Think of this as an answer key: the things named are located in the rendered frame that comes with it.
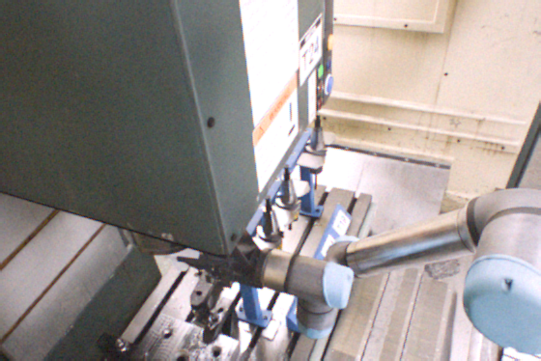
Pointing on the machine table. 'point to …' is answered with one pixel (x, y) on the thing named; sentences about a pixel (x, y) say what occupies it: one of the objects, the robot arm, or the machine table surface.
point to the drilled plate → (159, 347)
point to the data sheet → (269, 48)
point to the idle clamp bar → (202, 293)
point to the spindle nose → (152, 244)
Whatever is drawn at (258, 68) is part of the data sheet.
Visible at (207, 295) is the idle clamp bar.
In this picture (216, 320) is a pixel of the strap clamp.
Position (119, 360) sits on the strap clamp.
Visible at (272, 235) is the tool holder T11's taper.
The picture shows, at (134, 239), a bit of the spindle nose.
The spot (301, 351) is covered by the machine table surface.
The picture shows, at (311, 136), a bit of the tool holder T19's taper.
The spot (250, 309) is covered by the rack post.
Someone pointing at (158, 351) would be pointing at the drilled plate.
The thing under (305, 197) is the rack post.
